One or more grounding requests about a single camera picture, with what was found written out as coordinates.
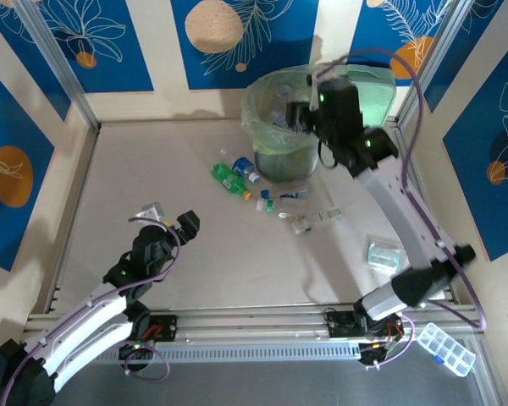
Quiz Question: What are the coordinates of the clear blister pack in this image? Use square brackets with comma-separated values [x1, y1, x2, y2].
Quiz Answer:
[363, 236, 403, 272]

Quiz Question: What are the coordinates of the green bottle with barcode label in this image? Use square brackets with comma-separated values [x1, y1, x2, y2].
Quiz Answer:
[211, 163, 253, 200]

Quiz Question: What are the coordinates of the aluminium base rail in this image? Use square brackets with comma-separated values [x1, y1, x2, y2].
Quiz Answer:
[23, 304, 486, 344]

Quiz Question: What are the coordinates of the green lined trash bin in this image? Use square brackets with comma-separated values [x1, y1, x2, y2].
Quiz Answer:
[240, 67, 344, 156]

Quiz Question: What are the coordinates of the aluminium frame post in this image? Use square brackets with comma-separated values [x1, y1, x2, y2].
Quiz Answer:
[14, 0, 102, 130]
[397, 0, 478, 128]

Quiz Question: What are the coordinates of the blue label white cap bottle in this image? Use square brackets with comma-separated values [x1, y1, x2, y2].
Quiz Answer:
[232, 156, 259, 184]

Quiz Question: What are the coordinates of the clear plastic organiser box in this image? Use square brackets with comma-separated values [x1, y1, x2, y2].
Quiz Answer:
[417, 323, 478, 377]

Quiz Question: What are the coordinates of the aluminium table side rail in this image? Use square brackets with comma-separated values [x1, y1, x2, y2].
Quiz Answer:
[46, 124, 101, 314]
[391, 122, 458, 305]

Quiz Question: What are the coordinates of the clear ampoule strip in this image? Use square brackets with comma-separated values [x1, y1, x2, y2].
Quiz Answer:
[315, 207, 345, 223]

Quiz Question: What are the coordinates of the mint green medicine pouch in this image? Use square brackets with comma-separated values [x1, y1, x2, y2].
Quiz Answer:
[342, 63, 397, 130]

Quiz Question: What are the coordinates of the grey slotted cable duct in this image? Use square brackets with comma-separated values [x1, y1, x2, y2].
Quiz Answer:
[74, 341, 363, 365]

